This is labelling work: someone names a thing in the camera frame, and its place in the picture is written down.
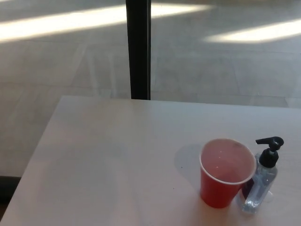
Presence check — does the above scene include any clear soap pump bottle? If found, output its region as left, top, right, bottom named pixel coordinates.
left=240, top=136, right=285, bottom=208

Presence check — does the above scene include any red plastic cup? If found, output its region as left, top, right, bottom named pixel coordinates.
left=199, top=138, right=257, bottom=209

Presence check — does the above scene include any black window frame post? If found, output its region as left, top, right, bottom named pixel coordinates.
left=125, top=0, right=151, bottom=101

